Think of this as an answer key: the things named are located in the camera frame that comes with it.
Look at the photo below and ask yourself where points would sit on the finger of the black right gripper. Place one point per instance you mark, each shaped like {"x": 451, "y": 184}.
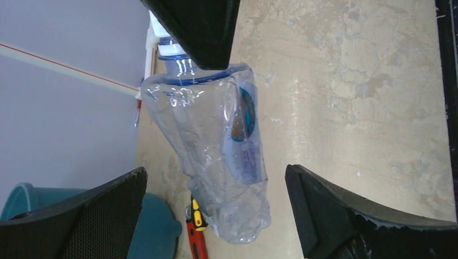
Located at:
{"x": 202, "y": 29}

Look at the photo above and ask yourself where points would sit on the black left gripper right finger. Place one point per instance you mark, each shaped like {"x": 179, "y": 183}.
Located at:
{"x": 333, "y": 222}

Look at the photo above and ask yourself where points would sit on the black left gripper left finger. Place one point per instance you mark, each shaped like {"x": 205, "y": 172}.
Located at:
{"x": 97, "y": 223}

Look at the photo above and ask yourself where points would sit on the clear bottle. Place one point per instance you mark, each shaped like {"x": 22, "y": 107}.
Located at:
{"x": 210, "y": 119}

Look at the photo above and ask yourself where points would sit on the teal plastic bin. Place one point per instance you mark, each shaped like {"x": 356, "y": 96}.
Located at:
{"x": 156, "y": 234}

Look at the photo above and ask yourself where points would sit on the white PVC pipe frame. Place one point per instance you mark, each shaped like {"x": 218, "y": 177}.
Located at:
{"x": 151, "y": 46}

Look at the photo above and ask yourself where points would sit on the yellow black handled screwdriver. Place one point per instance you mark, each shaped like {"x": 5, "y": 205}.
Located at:
{"x": 197, "y": 217}

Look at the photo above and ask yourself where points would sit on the red-handled adjustable wrench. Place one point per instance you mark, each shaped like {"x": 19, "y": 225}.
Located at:
{"x": 196, "y": 238}

